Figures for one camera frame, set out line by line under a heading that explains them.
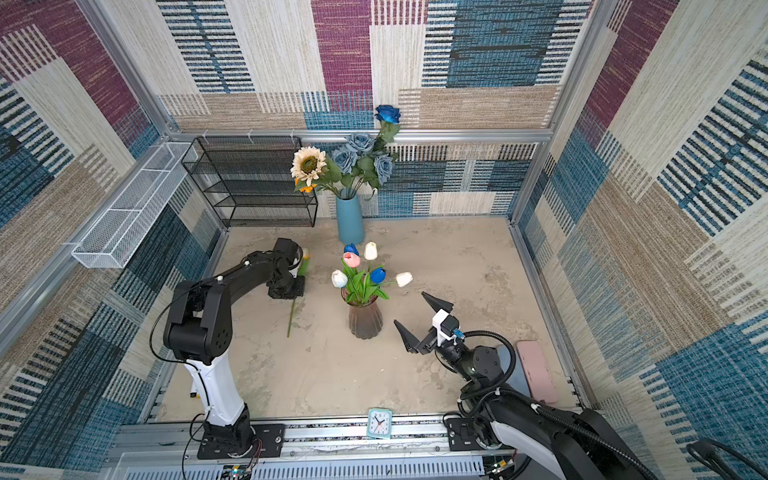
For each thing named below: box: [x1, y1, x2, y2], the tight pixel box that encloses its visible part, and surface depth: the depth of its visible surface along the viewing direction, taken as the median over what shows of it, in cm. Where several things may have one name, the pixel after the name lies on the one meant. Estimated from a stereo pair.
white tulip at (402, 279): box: [382, 272, 414, 288], surface depth 76 cm
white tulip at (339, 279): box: [331, 269, 348, 288], surface depth 71 cm
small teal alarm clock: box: [366, 408, 393, 439], surface depth 76 cm
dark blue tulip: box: [366, 267, 390, 301], surface depth 71 cm
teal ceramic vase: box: [336, 194, 365, 245], surface depth 107 cm
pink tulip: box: [340, 252, 365, 301], surface depth 72 cm
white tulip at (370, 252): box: [364, 241, 378, 273], surface depth 75 cm
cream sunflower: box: [290, 146, 327, 186], surface depth 79 cm
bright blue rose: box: [374, 104, 401, 145], surface depth 90 cm
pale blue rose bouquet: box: [325, 133, 394, 189], surface depth 89 cm
